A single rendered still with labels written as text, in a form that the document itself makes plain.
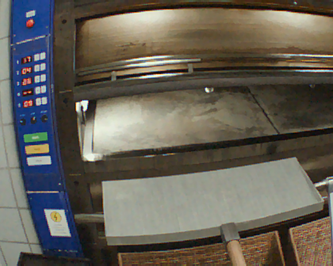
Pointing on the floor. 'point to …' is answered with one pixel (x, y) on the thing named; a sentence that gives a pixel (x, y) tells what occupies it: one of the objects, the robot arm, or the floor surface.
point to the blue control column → (40, 183)
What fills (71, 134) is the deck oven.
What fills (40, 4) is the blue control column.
